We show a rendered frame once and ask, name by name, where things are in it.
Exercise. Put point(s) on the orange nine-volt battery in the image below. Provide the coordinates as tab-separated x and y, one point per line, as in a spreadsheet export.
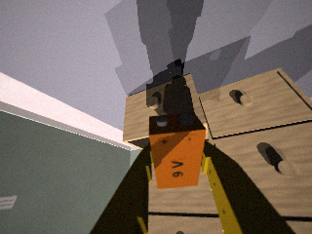
177	144

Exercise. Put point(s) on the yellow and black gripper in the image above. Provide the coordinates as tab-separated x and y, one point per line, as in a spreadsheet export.
241	206

